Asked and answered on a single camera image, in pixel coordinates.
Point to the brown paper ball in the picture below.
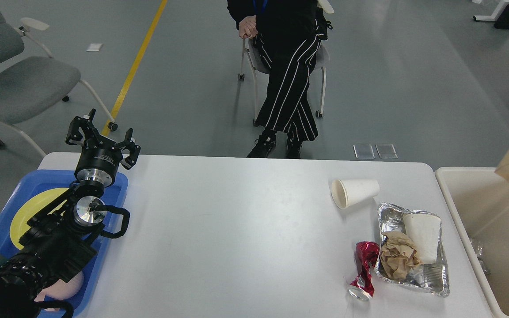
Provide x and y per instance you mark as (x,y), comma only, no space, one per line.
(399,255)

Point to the person in black tracksuit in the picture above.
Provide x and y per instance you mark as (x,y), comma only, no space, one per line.
(288,35)

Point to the crushed red can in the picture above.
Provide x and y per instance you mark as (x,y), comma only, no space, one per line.
(366,254)

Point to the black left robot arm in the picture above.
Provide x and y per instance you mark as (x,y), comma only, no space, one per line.
(58,244)

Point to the beige plastic bin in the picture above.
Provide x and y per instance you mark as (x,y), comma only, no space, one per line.
(478,200)

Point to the white paper cup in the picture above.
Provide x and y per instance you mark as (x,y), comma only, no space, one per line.
(424,231)
(348,192)

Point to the white chair under person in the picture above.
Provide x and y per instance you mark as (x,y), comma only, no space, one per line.
(255,65)

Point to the pink plastic mug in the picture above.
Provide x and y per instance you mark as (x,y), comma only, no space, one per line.
(62,290)

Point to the grey office chair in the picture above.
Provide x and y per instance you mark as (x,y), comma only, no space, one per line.
(34,84)

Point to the white desk base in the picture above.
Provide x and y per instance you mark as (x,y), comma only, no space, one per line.
(504,13)

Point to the yellow plastic plate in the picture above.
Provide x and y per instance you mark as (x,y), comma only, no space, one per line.
(19,225)

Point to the foil wrapper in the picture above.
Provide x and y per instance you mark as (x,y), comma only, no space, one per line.
(431,278)

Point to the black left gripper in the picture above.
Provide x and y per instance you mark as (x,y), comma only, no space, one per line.
(96,163)

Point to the blue plastic tray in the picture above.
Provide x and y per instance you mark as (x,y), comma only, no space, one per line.
(39,181)

